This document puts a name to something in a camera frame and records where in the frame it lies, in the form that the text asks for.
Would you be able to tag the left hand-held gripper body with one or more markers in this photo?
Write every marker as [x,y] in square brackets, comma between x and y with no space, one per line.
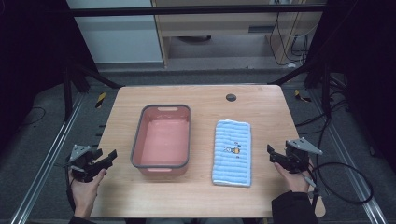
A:
[81,161]

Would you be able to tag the blue striped towel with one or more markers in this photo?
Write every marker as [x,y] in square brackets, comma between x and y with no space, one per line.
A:
[232,154]

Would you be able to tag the white cabinet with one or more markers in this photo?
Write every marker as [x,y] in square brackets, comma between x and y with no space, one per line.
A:
[118,34]

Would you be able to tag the black and yellow tape strip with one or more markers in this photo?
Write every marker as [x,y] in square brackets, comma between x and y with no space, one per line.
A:
[100,99]
[301,96]

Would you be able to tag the black stand leg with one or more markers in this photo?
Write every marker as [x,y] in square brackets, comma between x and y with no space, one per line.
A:
[93,74]
[320,77]

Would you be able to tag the aluminium floor rail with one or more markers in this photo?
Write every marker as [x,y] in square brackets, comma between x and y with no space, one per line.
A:
[348,155]
[46,158]

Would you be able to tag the light wooden desk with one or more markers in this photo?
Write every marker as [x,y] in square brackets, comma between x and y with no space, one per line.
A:
[218,25]

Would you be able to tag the person's right hand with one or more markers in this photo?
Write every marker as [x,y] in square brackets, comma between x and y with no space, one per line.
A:
[294,182]

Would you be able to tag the black horizontal frame bar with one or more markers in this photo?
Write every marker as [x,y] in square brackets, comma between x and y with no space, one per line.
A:
[186,11]

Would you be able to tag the pink basin with grey rim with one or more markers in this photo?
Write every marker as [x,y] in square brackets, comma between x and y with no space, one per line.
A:
[162,141]

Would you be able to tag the person's left hand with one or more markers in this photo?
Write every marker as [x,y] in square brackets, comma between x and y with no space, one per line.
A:
[84,194]

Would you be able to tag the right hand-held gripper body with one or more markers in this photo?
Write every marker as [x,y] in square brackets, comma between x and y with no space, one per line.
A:
[299,155]

